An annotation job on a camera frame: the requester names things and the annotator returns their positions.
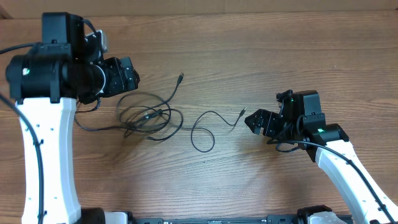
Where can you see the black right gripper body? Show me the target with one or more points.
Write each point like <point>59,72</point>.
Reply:
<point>272,123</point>

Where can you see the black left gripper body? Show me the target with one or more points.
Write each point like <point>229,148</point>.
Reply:
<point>125,74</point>

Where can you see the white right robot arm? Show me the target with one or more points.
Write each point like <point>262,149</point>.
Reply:
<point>302,123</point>

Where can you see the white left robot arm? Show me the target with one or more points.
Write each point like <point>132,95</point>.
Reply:
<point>66,68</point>

